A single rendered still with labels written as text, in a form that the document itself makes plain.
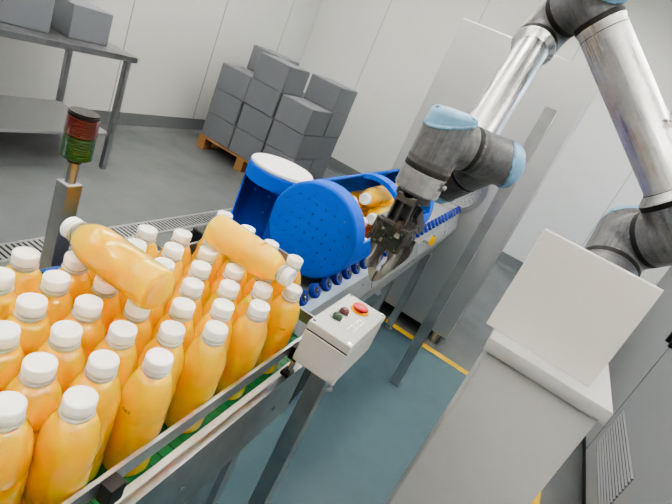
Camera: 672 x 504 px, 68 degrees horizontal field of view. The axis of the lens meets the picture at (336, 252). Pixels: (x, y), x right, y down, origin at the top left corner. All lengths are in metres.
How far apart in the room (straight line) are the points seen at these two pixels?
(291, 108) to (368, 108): 2.05
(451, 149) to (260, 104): 4.40
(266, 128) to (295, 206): 3.80
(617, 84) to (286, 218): 0.90
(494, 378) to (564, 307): 0.25
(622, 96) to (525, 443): 0.88
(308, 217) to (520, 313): 0.63
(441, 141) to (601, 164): 5.47
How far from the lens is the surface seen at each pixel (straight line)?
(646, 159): 1.39
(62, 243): 1.28
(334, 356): 0.99
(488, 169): 0.98
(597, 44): 1.40
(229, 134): 5.48
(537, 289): 1.35
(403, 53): 6.83
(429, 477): 1.58
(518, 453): 1.47
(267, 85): 5.23
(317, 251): 1.43
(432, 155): 0.93
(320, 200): 1.40
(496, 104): 1.24
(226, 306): 0.91
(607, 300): 1.35
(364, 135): 6.91
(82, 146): 1.17
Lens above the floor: 1.59
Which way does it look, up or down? 21 degrees down
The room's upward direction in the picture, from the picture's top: 25 degrees clockwise
